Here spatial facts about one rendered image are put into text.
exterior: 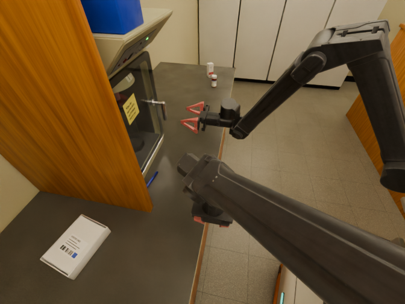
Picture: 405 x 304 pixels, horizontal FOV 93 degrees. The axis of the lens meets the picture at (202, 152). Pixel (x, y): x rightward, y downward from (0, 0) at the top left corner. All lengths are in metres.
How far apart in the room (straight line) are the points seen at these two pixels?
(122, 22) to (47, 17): 0.12
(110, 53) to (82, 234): 0.57
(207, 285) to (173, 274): 0.96
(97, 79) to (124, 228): 0.53
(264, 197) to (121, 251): 0.63
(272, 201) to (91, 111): 0.42
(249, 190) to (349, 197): 2.18
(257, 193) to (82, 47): 0.36
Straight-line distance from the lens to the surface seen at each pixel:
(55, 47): 0.45
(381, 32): 0.49
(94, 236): 0.77
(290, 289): 1.45
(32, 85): 0.55
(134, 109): 0.71
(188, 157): 0.43
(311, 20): 3.66
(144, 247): 0.74
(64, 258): 0.79
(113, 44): 0.48
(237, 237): 1.76
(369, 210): 2.39
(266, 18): 3.56
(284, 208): 0.17
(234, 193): 0.22
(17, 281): 0.89
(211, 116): 0.77
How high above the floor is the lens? 1.62
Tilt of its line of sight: 45 degrees down
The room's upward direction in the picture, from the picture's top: straight up
